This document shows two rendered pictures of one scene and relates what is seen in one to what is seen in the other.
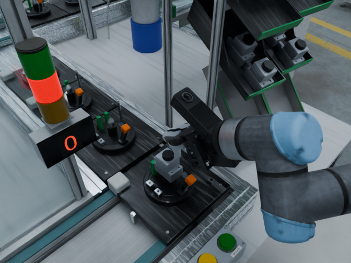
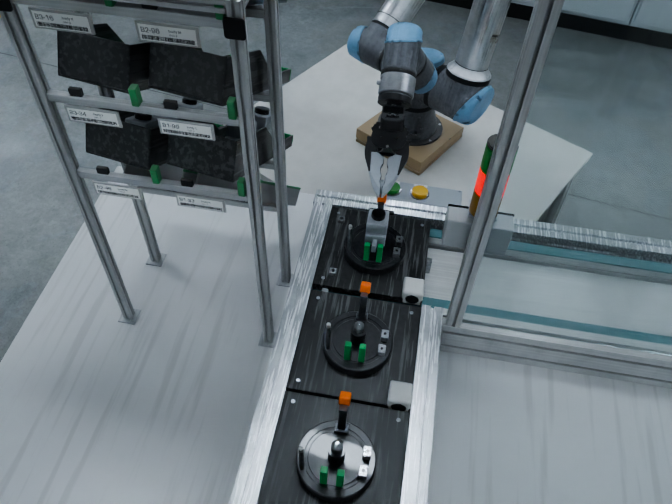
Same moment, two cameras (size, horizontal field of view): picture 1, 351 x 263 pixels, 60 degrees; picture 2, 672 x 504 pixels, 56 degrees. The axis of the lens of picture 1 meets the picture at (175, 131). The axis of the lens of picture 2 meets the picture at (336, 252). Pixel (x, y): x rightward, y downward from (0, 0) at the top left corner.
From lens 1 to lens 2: 1.40 m
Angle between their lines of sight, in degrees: 76
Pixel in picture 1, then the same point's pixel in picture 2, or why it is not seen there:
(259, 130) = (414, 51)
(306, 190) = not seen: hidden behind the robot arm
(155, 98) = (182, 419)
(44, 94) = not seen: hidden behind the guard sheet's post
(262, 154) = (421, 57)
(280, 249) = (342, 187)
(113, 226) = (445, 288)
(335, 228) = (289, 160)
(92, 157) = (404, 343)
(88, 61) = not seen: outside the picture
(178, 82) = (107, 412)
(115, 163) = (391, 313)
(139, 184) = (397, 274)
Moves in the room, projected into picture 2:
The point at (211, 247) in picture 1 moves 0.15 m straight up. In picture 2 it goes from (404, 196) to (411, 150)
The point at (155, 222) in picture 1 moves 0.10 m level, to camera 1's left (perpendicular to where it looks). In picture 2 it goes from (421, 238) to (450, 266)
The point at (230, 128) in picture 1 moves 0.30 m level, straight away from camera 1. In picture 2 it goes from (408, 80) to (267, 111)
